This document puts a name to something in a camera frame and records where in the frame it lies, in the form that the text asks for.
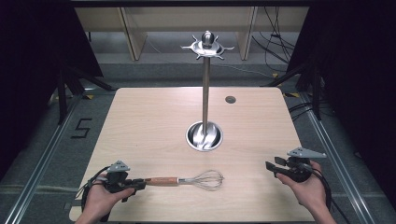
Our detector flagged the black metal stand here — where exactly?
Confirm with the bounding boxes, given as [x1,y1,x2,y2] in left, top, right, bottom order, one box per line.
[261,60,323,121]
[56,59,117,126]

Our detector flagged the white floor cable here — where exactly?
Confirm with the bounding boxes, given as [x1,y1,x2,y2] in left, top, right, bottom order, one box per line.
[214,63,273,79]

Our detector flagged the person's right hand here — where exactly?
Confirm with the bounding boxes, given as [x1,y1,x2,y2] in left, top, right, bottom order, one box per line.
[276,160,329,214]

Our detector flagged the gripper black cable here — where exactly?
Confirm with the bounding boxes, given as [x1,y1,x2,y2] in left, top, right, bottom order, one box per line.
[306,163,352,224]
[74,165,110,222]

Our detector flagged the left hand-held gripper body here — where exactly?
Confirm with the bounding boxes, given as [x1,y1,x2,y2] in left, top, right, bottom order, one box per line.
[104,160,132,194]

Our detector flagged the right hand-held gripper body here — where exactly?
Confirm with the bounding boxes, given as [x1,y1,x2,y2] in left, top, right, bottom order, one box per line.
[285,147,328,184]

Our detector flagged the person's left hand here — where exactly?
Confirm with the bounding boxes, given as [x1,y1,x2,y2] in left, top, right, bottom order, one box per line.
[83,181,135,219]

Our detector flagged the black floor cables bundle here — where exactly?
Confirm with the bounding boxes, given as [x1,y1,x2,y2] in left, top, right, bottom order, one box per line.
[251,7,297,65]

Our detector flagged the wooden handled wire whisk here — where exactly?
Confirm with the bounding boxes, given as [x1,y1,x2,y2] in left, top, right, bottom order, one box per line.
[144,169,225,192]

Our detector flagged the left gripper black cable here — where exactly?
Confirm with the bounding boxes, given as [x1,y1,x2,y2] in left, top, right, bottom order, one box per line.
[74,165,110,222]

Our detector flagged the metal utensil hanging stand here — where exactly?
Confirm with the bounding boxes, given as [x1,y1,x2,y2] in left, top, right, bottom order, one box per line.
[180,30,235,153]

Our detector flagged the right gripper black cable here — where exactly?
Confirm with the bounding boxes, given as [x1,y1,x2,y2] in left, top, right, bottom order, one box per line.
[306,163,352,224]

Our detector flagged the light wooden shelf frame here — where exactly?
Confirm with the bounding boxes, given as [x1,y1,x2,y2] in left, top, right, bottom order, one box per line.
[74,7,310,62]

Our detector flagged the dark curtain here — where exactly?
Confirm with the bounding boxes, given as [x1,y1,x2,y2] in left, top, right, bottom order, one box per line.
[285,0,396,206]
[0,0,105,182]

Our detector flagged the metal floor rail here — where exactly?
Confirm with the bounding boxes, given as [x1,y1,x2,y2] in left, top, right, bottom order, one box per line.
[298,92,375,224]
[2,95,83,224]

